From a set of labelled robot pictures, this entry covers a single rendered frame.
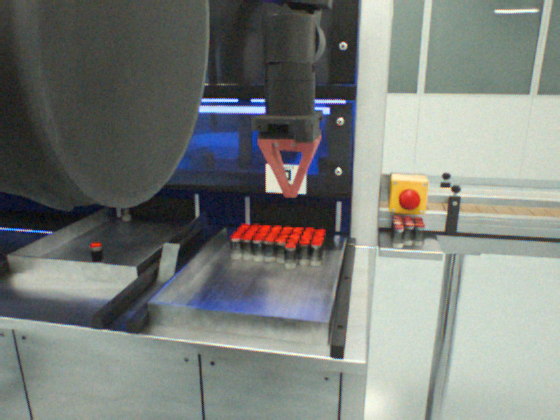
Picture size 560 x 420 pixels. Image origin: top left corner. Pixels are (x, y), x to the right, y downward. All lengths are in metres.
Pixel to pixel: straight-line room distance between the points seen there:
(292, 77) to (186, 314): 0.36
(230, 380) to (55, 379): 0.53
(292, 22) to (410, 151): 5.12
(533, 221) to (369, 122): 0.44
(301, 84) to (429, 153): 5.13
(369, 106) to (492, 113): 4.81
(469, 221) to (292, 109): 0.66
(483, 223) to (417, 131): 4.51
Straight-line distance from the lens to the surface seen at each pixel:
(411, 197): 0.88
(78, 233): 1.09
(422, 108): 5.52
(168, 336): 0.65
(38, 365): 1.46
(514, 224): 1.08
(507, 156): 5.78
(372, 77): 0.88
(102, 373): 1.35
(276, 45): 0.49
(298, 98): 0.49
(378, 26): 0.89
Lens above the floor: 1.22
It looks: 17 degrees down
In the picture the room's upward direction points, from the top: straight up
